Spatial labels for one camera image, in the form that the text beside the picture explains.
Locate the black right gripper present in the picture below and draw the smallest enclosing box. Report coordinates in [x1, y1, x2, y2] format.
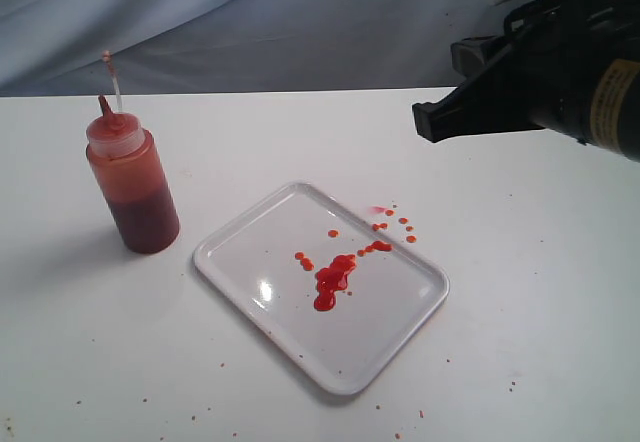
[411, 0, 631, 144]

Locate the white rectangular plastic tray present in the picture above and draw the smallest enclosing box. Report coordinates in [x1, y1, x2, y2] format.
[193, 182, 450, 396]

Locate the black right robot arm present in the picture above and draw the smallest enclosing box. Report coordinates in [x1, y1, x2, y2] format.
[412, 0, 639, 160]

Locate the red sauce squeeze bottle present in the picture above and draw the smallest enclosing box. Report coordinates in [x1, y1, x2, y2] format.
[84, 50, 181, 255]

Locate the grey backdrop cloth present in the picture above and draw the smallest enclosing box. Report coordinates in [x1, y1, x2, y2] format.
[1, 0, 509, 96]

